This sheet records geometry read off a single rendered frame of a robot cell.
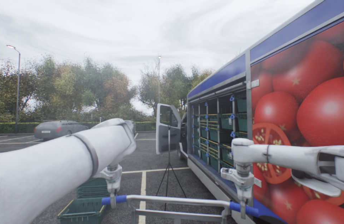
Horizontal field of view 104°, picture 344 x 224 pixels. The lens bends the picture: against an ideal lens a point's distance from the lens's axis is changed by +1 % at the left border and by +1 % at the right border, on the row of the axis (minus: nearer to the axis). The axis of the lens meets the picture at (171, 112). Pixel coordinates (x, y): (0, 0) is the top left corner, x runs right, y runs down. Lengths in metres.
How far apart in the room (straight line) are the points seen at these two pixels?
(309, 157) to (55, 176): 0.55
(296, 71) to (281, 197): 1.06
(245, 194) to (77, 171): 0.67
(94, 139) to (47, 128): 12.32
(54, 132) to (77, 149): 12.08
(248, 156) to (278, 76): 1.09
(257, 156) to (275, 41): 1.29
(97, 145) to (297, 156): 0.51
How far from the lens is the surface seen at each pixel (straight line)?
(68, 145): 0.23
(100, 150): 0.24
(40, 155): 0.22
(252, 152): 0.56
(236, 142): 0.57
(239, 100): 2.19
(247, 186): 0.75
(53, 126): 12.44
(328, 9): 1.49
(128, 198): 0.93
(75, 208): 3.28
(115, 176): 0.79
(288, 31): 1.62
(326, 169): 0.60
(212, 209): 3.11
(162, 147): 4.68
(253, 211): 0.88
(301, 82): 1.43
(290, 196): 1.60
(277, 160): 0.55
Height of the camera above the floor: 1.67
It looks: 2 degrees up
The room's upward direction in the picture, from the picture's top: straight up
